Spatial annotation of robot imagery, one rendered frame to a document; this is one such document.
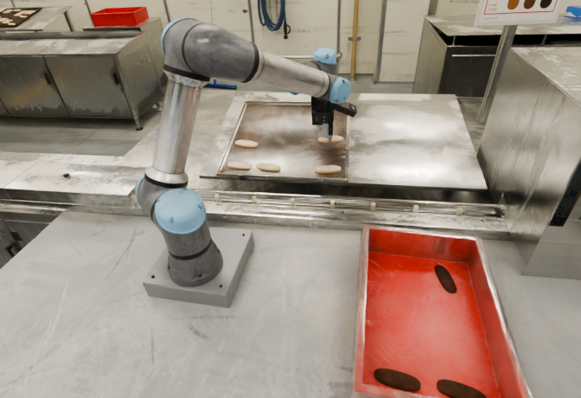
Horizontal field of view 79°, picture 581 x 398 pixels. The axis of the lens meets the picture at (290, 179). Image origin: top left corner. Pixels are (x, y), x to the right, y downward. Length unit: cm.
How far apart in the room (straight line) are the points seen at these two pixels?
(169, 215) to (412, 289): 68
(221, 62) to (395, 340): 77
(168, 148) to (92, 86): 311
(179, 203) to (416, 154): 92
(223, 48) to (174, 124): 25
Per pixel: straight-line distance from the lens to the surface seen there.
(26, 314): 126
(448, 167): 142
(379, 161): 139
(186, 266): 98
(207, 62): 83
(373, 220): 118
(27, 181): 166
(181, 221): 88
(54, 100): 440
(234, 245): 109
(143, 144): 188
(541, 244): 114
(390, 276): 108
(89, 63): 395
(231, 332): 98
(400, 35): 452
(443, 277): 111
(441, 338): 100
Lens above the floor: 164
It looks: 35 degrees down
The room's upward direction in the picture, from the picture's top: 3 degrees counter-clockwise
